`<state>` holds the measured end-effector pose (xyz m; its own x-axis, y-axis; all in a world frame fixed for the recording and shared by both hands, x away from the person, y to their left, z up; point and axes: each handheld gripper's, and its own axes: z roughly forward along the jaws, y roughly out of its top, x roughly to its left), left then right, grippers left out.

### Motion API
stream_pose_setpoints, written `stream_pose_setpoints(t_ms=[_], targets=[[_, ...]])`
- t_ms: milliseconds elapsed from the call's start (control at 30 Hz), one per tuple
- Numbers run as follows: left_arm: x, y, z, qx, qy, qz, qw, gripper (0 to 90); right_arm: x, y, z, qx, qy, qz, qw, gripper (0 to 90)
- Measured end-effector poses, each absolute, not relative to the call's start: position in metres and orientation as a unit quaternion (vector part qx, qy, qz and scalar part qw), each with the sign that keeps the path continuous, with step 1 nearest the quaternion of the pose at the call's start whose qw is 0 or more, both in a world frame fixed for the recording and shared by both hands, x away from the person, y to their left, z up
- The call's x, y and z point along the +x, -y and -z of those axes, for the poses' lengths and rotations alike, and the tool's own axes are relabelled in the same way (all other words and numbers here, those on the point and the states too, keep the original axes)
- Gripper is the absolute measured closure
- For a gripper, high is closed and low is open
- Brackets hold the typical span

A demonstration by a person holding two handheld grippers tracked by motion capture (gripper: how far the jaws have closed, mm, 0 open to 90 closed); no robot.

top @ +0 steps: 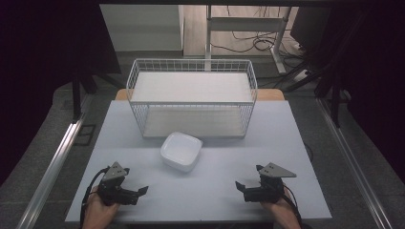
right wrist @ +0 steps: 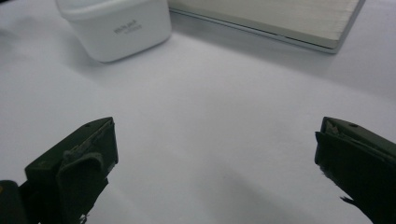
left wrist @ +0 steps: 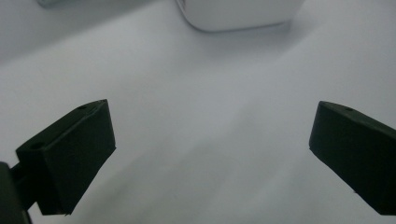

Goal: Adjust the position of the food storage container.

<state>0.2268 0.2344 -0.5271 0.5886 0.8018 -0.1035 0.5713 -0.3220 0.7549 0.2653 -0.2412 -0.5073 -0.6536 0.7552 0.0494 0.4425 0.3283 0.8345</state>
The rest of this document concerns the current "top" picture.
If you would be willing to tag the black metal stand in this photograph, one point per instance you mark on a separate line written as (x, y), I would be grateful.
(335, 92)
(76, 92)

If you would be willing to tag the white power strip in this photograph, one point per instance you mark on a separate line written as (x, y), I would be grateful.
(302, 75)

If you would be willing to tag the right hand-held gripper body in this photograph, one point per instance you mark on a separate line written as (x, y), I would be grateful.
(270, 189)

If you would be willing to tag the person's right hand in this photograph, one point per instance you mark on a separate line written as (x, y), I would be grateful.
(281, 211)

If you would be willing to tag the white square plate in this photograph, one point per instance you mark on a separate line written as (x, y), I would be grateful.
(181, 152)

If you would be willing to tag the black curtain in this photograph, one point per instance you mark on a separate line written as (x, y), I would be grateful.
(35, 79)
(382, 89)

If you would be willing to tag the aluminium rail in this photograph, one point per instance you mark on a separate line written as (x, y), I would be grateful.
(353, 162)
(51, 165)

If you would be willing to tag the black floor bracket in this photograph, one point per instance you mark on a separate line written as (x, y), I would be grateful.
(86, 135)

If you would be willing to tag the white desk frame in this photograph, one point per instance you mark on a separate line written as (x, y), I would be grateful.
(245, 24)

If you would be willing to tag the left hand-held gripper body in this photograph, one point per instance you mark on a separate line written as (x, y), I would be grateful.
(111, 191)

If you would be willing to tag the person's left hand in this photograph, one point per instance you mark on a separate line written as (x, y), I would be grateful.
(97, 213)

